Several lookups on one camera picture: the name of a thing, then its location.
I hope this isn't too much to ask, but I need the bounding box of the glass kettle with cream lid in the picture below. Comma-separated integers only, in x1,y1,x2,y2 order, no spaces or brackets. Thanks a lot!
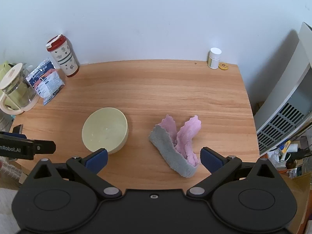
0,63,41,115

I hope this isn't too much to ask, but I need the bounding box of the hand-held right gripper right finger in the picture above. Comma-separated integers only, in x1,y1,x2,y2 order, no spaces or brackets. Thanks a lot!
186,147,281,199

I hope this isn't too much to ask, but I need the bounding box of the white appliance with vents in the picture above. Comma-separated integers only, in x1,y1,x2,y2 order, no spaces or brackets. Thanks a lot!
253,22,312,157

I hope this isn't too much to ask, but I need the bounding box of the pale green object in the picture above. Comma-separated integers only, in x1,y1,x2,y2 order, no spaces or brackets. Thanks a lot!
0,62,13,80

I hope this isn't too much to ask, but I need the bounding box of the blue snack packet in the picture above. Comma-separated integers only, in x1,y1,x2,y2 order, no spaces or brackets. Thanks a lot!
26,57,66,106

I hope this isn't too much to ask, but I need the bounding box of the cardboard box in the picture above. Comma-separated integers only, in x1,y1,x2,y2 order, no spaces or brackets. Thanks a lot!
280,170,312,234

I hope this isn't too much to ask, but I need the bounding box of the red and white tumbler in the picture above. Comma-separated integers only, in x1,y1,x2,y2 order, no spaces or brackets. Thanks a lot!
46,34,80,78

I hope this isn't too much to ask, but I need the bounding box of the pale yellow bowl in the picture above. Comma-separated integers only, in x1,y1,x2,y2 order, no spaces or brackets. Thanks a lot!
82,107,129,155

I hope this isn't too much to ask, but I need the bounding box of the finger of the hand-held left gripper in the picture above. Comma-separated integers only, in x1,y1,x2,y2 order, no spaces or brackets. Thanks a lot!
34,140,56,154

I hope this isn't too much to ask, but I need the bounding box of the white pill bottle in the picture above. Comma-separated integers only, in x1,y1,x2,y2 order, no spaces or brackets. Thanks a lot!
208,47,222,69

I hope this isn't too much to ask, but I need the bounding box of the pink and grey cloth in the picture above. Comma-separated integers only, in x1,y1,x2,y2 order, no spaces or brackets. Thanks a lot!
149,114,203,178

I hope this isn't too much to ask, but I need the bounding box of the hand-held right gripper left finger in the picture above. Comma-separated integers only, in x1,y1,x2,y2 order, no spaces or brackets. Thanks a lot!
31,147,122,199

